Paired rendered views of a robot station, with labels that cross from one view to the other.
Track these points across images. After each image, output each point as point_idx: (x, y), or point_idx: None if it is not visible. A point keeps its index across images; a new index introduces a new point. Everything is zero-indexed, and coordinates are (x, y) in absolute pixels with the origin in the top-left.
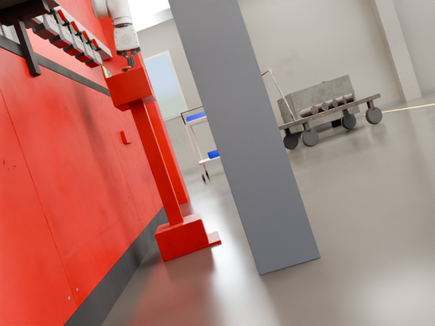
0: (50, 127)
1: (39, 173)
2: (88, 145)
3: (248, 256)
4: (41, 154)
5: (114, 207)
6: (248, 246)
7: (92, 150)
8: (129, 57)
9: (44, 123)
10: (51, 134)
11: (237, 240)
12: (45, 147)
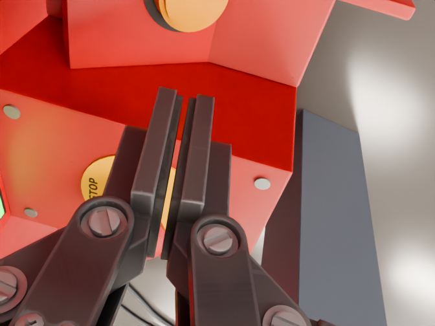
0: (3, 236)
1: (48, 233)
2: (6, 43)
3: (298, 94)
4: (35, 238)
5: None
6: (324, 55)
7: (15, 13)
8: (145, 260)
9: (1, 253)
10: (12, 229)
11: (336, 1)
12: (28, 234)
